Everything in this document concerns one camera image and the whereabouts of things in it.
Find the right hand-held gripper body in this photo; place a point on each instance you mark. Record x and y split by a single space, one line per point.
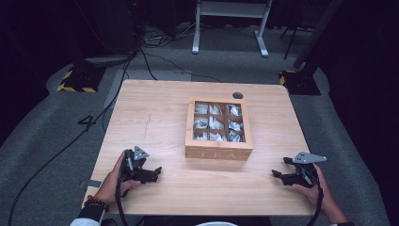
306 174

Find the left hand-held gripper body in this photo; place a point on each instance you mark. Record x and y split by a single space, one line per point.
135 163

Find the wooden tea box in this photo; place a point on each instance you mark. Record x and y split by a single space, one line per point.
218 153

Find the person's right hand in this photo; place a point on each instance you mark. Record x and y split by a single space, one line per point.
318 194

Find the person's left hand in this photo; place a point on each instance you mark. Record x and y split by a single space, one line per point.
109 188

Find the grey tape piece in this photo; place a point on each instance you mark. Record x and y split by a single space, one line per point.
91 184

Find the pile of white tea bags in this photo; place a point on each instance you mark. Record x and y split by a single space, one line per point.
216 124

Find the white round object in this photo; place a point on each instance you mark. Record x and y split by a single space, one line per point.
216 224

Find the black stand with striped base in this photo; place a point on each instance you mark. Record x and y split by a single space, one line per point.
302 83
81 80

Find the dark round table grommet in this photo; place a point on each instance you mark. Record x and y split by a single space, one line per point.
237 95

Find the black tripod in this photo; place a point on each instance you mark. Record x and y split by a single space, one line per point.
290 40

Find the white metal desk frame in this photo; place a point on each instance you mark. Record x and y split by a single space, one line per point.
230 9

